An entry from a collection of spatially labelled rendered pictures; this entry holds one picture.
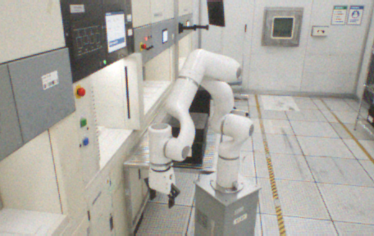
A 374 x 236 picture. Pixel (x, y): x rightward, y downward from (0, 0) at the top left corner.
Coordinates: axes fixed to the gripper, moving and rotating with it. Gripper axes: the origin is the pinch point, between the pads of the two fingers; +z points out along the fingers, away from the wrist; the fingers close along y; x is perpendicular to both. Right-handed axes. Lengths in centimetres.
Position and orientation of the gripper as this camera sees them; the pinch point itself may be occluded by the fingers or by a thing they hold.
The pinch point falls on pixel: (161, 200)
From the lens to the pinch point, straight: 125.3
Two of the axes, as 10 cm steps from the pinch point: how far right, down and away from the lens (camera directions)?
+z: 0.0, 9.3, 3.6
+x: -5.5, 3.0, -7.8
